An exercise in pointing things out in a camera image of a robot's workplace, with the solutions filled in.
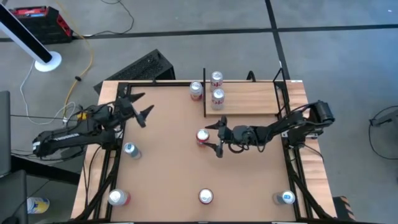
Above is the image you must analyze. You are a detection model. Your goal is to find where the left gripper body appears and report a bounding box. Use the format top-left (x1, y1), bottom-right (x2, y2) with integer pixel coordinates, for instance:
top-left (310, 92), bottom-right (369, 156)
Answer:
top-left (108, 93), bottom-right (147, 128)

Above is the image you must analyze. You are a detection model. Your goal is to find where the black floor cable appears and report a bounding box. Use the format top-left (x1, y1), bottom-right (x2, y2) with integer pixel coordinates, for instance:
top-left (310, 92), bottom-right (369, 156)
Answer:
top-left (73, 0), bottom-right (135, 40)

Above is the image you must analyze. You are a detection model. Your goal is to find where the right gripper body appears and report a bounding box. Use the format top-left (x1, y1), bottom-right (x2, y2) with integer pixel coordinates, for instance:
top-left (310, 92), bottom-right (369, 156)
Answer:
top-left (217, 115), bottom-right (257, 158)

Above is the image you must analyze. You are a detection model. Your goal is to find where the white floor cable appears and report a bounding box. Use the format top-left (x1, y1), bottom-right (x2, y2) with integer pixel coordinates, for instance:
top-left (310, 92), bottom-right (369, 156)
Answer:
top-left (19, 60), bottom-right (77, 126)

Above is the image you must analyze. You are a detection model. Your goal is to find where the black floor cable ramp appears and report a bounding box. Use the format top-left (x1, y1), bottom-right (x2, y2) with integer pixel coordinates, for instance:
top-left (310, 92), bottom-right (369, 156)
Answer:
top-left (11, 154), bottom-right (81, 185)

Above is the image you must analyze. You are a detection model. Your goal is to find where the black looped cable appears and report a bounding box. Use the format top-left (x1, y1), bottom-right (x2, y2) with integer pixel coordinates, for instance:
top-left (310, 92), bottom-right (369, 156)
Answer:
top-left (368, 105), bottom-right (398, 161)

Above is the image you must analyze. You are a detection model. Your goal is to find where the pink fruit-print drink can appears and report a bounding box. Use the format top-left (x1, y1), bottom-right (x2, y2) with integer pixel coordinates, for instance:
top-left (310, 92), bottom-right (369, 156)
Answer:
top-left (107, 188), bottom-right (132, 207)

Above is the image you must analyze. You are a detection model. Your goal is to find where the yellow floor cable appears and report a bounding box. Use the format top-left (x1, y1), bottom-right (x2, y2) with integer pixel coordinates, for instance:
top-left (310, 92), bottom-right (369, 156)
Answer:
top-left (54, 0), bottom-right (95, 108)

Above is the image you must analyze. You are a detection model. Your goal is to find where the black aluminium table frame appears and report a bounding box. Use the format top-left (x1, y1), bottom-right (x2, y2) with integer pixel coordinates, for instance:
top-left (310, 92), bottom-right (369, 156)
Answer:
top-left (74, 80), bottom-right (338, 224)

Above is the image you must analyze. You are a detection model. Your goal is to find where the black orange striped block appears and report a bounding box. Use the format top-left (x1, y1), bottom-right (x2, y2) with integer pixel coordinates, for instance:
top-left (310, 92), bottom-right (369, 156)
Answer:
top-left (332, 195), bottom-right (357, 222)

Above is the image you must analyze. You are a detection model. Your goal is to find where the blue silver Red Bull can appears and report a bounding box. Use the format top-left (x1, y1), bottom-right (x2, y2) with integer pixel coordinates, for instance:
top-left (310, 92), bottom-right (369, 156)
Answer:
top-left (272, 190), bottom-right (296, 206)
top-left (123, 141), bottom-right (143, 161)

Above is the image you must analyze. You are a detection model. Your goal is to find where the yellow and white can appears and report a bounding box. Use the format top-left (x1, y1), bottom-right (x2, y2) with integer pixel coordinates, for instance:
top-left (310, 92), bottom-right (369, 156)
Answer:
top-left (26, 196), bottom-right (50, 215)

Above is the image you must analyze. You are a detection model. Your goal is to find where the grey floor device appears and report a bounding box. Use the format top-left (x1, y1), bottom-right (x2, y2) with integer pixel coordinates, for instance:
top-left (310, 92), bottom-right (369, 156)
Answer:
top-left (369, 108), bottom-right (398, 127)

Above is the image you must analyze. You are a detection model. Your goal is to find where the white and black floor pole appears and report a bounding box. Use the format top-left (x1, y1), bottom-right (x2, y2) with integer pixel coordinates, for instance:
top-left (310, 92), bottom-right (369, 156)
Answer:
top-left (0, 2), bottom-right (63, 73)

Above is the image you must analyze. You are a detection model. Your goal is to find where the silver Diet Coke can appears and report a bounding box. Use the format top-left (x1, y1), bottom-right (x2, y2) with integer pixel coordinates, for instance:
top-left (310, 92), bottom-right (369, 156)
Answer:
top-left (210, 71), bottom-right (224, 91)
top-left (211, 88), bottom-right (225, 111)

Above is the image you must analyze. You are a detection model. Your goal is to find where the red Fanta can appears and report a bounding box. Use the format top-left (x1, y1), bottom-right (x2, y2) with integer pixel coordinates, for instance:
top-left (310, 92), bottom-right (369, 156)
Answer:
top-left (195, 128), bottom-right (211, 147)
top-left (198, 187), bottom-right (215, 205)

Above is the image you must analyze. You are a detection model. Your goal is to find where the red and black toolbox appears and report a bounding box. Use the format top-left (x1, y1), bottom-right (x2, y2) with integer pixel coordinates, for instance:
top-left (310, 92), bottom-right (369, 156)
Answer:
top-left (9, 5), bottom-right (75, 45)

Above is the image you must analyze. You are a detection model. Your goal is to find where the tan table cover sheet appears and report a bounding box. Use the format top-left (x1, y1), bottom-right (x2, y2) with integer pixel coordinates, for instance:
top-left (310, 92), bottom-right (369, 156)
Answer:
top-left (110, 85), bottom-right (298, 222)

